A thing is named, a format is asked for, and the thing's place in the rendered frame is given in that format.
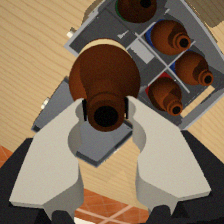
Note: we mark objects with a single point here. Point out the grey plastic crate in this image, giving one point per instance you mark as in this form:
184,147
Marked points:
151,66

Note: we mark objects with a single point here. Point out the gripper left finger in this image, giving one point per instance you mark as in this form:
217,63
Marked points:
43,174

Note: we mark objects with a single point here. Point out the grey shallow tray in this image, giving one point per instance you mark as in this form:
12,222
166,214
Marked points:
97,146

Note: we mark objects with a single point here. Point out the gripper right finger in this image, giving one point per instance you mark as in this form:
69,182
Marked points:
174,168

